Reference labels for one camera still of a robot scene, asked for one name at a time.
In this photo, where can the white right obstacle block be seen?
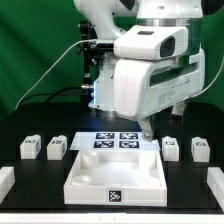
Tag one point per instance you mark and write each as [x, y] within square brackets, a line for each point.
[215, 180]

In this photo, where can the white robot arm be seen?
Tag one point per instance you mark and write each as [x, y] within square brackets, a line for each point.
[111, 19]

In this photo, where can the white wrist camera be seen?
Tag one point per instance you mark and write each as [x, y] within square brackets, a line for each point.
[152, 43]

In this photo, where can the white obstacle block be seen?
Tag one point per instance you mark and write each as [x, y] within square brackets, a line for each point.
[215, 180]
[7, 180]

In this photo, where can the white sheet with tags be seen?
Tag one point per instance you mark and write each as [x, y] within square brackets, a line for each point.
[112, 140]

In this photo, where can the white square tabletop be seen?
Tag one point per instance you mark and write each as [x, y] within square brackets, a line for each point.
[117, 177]

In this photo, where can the white left obstacle block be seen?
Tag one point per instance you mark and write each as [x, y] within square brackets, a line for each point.
[7, 180]

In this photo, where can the black camera on stand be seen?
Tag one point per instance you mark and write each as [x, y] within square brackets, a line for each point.
[93, 53]

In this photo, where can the green backdrop curtain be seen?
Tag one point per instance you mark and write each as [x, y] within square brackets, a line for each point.
[34, 37]

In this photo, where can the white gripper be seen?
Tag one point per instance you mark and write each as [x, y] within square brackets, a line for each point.
[135, 98]

